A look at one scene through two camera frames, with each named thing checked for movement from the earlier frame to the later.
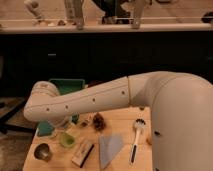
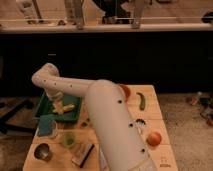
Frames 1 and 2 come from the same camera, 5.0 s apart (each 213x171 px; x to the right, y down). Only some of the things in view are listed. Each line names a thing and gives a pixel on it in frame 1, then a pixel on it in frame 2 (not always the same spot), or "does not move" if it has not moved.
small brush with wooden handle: [84, 124] does not move
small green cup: [67, 140] does not move
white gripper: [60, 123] -> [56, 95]
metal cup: [42, 152] does not move
